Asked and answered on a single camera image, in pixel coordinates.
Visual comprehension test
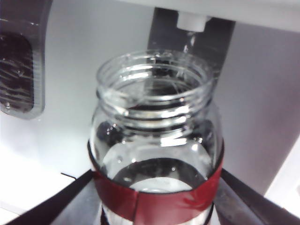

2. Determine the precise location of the white AUX water dispenser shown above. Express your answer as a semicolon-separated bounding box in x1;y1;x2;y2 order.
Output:
0;0;300;218

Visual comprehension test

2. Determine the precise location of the clear bottle with red belts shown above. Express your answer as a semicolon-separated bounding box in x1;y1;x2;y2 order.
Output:
87;49;225;225

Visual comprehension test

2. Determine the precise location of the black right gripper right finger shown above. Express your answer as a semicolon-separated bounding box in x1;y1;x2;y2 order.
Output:
214;167;300;225

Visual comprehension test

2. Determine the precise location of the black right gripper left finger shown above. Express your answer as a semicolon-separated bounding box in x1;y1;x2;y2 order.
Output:
7;169;102;225

